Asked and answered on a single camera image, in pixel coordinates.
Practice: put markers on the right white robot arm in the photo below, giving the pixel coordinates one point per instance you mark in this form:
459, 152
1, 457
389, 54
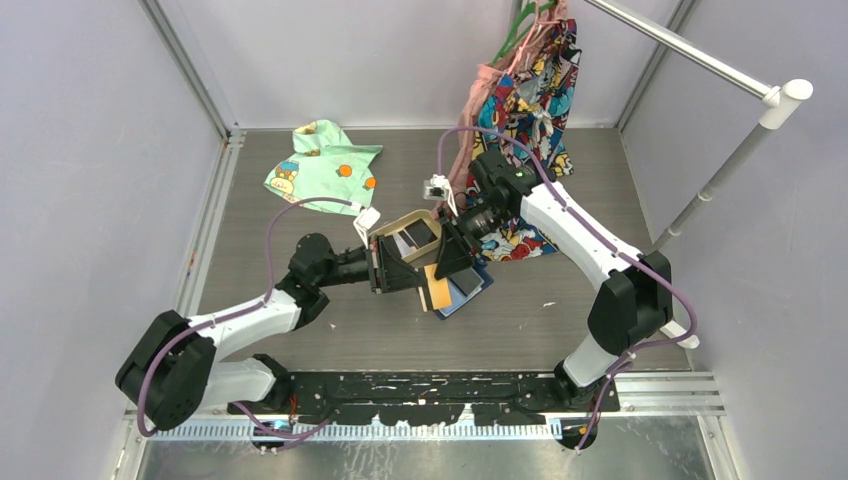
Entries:
632, 301

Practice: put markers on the pink hanging garment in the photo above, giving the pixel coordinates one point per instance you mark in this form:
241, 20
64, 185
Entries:
459, 175

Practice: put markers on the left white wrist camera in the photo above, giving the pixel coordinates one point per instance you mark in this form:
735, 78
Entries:
365, 220

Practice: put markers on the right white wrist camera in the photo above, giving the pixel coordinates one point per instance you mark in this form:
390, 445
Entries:
438, 188

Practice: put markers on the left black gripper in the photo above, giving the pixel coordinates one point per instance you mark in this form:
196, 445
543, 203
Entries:
389, 275

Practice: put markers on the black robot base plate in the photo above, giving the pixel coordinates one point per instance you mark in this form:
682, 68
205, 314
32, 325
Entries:
504, 398

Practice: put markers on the green cartoon child shirt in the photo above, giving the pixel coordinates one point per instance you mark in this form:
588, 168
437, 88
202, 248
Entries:
327, 168

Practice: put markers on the colourful comic print garment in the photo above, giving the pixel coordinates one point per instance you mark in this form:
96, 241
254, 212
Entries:
529, 101

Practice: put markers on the beige oval tray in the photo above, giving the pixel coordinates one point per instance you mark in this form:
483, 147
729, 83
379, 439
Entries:
399, 225

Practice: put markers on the white clothes rack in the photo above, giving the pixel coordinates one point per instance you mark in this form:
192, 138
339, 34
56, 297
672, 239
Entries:
749, 259

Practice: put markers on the tan credit card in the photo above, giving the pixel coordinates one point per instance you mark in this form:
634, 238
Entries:
434, 294

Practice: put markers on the white credit card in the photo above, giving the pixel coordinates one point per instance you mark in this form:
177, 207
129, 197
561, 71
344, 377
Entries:
403, 246

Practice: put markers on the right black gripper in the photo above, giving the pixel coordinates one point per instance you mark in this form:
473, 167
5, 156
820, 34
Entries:
453, 251

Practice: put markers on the navy blue card holder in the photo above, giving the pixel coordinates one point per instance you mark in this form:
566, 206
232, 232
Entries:
464, 286

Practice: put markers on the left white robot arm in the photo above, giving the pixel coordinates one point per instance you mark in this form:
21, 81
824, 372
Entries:
181, 365

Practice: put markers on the green clothes hanger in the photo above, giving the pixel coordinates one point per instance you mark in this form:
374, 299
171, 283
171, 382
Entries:
523, 12

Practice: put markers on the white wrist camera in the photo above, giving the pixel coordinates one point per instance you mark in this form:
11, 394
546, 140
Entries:
365, 220
438, 188

